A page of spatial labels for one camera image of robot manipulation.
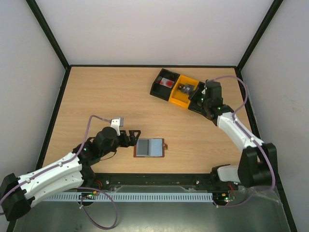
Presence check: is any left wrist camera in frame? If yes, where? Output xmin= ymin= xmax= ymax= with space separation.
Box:
xmin=110 ymin=117 xmax=124 ymax=136

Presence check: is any black bin left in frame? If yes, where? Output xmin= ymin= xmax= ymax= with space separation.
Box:
xmin=150 ymin=68 xmax=180 ymax=101

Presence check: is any black bin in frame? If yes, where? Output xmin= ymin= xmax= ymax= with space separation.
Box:
xmin=150 ymin=68 xmax=180 ymax=101
xmin=188 ymin=82 xmax=215 ymax=118

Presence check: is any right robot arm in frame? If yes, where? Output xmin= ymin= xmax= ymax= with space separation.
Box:
xmin=188 ymin=81 xmax=277 ymax=189

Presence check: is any brown leather card holder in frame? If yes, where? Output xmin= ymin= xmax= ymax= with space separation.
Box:
xmin=133 ymin=138 xmax=168 ymax=158

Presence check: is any dark credit card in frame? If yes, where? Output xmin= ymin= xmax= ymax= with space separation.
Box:
xmin=177 ymin=84 xmax=195 ymax=95

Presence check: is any purple cable loop front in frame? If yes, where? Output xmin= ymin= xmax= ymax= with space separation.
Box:
xmin=78 ymin=185 xmax=119 ymax=229

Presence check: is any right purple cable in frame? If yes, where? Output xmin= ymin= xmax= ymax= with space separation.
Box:
xmin=205 ymin=75 xmax=277 ymax=194

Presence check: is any yellow bin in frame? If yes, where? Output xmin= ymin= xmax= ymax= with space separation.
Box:
xmin=169 ymin=75 xmax=199 ymax=109

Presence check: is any black bin right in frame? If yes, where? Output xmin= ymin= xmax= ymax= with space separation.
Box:
xmin=188 ymin=82 xmax=215 ymax=118

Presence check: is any blue slotted cable duct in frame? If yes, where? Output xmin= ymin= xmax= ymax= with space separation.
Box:
xmin=45 ymin=192 xmax=213 ymax=203

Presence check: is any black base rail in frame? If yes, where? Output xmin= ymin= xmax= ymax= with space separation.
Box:
xmin=96 ymin=173 xmax=216 ymax=191

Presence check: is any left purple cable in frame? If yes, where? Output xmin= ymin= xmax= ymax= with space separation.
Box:
xmin=0 ymin=115 xmax=114 ymax=206

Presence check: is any red white card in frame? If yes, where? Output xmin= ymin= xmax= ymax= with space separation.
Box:
xmin=155 ymin=76 xmax=174 ymax=88

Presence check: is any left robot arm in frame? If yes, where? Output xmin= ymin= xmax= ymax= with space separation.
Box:
xmin=0 ymin=127 xmax=141 ymax=221

